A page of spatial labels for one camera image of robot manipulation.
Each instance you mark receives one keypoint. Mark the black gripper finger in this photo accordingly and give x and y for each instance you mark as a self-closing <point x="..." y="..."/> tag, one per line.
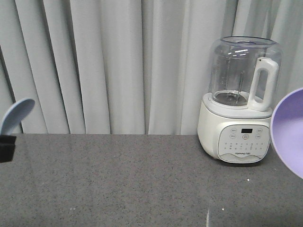
<point x="7" y="148"/>

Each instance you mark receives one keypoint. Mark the light blue plastic spoon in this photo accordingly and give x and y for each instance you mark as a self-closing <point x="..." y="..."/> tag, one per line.
<point x="15" y="114"/>

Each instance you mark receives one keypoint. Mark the purple plastic bowl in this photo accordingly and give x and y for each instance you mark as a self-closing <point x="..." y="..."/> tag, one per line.
<point x="286" y="131"/>

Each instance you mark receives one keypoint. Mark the grey pleated curtain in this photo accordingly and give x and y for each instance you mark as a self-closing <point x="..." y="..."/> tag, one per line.
<point x="130" y="66"/>

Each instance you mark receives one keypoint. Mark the white blender with clear jar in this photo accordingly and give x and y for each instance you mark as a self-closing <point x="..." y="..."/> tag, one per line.
<point x="235" y="113"/>

